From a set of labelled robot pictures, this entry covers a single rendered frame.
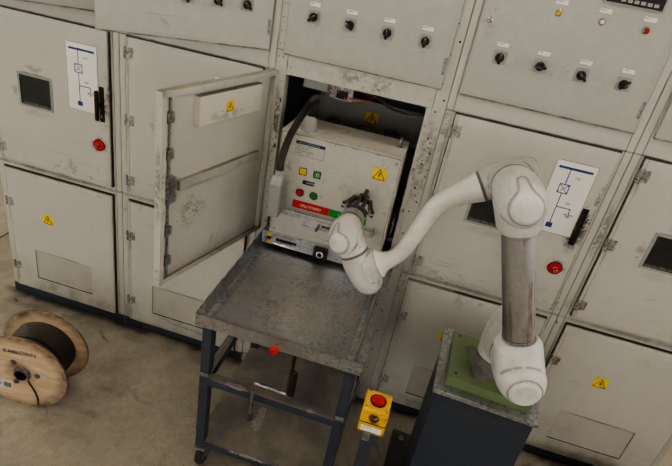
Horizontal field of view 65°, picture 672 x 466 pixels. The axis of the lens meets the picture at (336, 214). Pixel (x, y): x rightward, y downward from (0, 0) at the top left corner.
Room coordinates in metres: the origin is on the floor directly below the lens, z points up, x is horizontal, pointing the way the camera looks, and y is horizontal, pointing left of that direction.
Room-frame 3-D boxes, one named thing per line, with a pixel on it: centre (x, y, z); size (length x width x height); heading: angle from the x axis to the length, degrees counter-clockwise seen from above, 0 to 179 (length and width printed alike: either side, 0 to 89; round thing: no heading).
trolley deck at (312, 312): (1.74, 0.06, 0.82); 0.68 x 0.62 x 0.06; 171
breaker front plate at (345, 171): (1.94, 0.03, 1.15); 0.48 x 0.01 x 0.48; 81
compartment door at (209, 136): (1.87, 0.49, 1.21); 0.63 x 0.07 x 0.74; 155
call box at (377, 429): (1.16, -0.23, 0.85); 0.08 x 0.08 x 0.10; 81
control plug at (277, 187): (1.90, 0.25, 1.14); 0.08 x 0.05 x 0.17; 171
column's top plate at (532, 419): (1.56, -0.68, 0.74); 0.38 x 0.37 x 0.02; 78
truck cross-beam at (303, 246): (1.95, 0.03, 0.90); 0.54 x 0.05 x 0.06; 81
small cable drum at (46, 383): (1.70, 1.21, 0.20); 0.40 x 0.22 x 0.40; 90
